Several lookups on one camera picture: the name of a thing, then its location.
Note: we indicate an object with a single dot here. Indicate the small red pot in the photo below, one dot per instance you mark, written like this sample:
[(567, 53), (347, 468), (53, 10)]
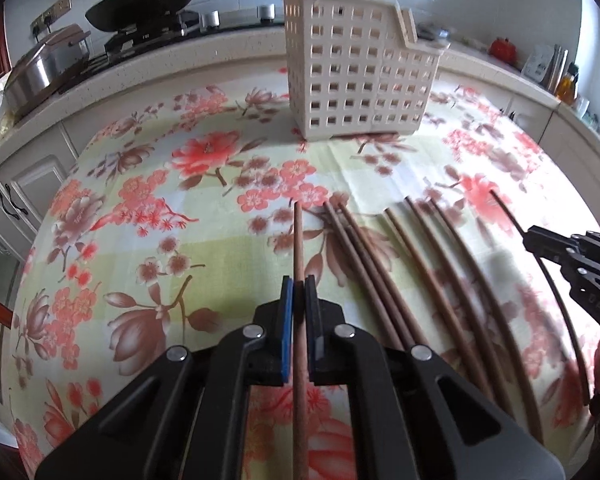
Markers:
[(502, 51)]

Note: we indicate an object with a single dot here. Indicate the stainless steel lidded pan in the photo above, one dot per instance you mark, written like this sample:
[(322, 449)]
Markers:
[(45, 70)]

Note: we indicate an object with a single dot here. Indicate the cooking oil bottle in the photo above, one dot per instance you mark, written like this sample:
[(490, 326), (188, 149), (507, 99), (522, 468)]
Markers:
[(566, 85)]

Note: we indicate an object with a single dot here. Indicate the single brown wooden chopstick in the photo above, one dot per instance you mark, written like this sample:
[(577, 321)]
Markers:
[(298, 240)]

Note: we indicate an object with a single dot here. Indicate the white kitchen cabinet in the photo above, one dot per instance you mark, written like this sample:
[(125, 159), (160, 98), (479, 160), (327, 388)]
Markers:
[(35, 180)]

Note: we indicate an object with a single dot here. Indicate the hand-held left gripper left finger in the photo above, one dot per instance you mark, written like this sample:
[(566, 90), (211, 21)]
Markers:
[(286, 340)]

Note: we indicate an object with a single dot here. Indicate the wide wall socket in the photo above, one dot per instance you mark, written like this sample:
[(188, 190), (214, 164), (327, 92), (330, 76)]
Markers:
[(52, 14)]

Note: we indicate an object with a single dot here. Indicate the floral tablecloth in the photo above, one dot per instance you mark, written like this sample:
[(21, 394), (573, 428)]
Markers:
[(220, 280)]

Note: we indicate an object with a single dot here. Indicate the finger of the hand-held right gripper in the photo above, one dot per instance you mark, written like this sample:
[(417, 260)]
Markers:
[(550, 246), (597, 250)]

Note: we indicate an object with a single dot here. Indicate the black gas stove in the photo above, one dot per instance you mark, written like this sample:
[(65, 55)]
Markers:
[(145, 37)]

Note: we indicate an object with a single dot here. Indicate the upright white packets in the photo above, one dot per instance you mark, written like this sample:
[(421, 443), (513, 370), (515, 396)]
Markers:
[(542, 67)]

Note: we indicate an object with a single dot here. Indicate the group of brown chopsticks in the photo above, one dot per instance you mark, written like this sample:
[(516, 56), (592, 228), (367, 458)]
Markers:
[(365, 270)]

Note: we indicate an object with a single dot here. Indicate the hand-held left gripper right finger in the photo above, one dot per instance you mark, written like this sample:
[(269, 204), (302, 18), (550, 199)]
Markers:
[(311, 340)]

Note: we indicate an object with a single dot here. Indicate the grey item on counter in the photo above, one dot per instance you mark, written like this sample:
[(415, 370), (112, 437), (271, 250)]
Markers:
[(432, 31)]

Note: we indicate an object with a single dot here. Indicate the cream plastic lattice basket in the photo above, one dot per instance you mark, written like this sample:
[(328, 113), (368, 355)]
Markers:
[(360, 75)]

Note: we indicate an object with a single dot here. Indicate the silver stove knob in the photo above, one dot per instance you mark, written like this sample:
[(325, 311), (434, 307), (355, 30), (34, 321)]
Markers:
[(211, 19), (267, 12)]

